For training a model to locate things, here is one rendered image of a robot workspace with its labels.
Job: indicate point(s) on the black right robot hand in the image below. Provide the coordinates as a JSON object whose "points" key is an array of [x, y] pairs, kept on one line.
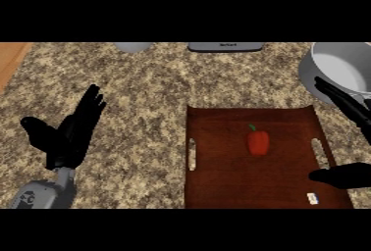
{"points": [[344, 175]]}

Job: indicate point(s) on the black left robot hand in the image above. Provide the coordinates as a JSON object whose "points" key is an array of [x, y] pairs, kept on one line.
{"points": [[72, 130]]}

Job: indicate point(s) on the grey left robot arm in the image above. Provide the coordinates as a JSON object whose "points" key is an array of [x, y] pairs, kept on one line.
{"points": [[44, 191]]}

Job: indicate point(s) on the dark brown wooden tray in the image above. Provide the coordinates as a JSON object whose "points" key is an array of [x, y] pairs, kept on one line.
{"points": [[260, 163]]}

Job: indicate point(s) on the red bell pepper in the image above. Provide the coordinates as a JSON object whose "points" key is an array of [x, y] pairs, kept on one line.
{"points": [[258, 143]]}

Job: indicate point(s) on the grey metal pot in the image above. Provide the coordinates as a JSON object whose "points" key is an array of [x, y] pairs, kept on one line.
{"points": [[339, 67]]}

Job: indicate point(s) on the pale grey rounded object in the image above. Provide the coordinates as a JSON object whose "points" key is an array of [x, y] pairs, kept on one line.
{"points": [[131, 46]]}

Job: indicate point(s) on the dark grey flat appliance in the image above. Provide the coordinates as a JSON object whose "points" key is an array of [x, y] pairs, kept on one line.
{"points": [[224, 46]]}

